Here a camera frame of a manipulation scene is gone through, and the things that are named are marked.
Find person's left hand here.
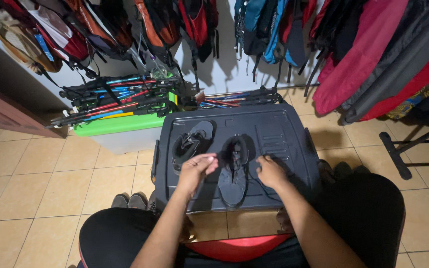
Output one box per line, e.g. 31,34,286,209
178,153,219,195

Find person's right hand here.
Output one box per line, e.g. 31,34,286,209
256,155,290,190

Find black shoelace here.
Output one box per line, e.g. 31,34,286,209
214,149,281,202

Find black laced shoe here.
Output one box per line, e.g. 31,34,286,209
217,135,251,208

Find dark grey storage box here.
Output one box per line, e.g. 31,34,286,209
151,103,322,214

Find dark shoe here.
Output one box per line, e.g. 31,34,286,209
318,159,336,185
334,162,354,180

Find bundle of trekking poles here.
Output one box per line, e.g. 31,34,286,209
195,86,285,109

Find black shoe with open top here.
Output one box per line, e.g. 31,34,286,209
171,120,215,176

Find red seat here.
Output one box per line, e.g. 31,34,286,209
186,233,293,263

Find person's black shorts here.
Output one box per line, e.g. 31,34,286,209
78,173,407,268

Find grey shoe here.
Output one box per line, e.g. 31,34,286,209
110,192,130,209
128,191,149,211

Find black rack foot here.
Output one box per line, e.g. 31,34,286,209
379,122,429,181

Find hanging blue backpacks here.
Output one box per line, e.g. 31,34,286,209
234,0,318,83

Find clear storage box green lid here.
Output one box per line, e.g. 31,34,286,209
73,92,178,155

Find pile of trekking poles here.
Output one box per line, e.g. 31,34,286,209
45,72,182,129

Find rack of hanging red gear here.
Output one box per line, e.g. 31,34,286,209
309,0,429,126

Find hanging red orange backpacks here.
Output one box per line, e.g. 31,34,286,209
0,0,221,81

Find brown wooden door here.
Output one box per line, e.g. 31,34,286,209
0,76,68,139

